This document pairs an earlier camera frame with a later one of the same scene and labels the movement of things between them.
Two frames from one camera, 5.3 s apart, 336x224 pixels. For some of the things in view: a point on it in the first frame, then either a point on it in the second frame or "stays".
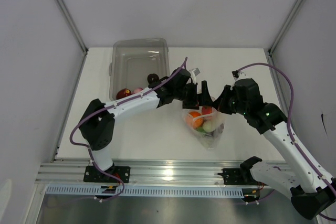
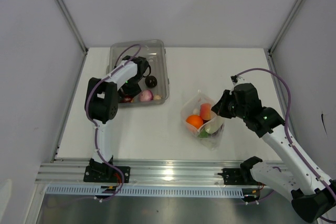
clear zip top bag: x=207 y=123 stays
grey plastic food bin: x=133 y=60 stays
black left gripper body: x=189 y=92 to x=130 y=87
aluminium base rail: x=142 y=171 stays
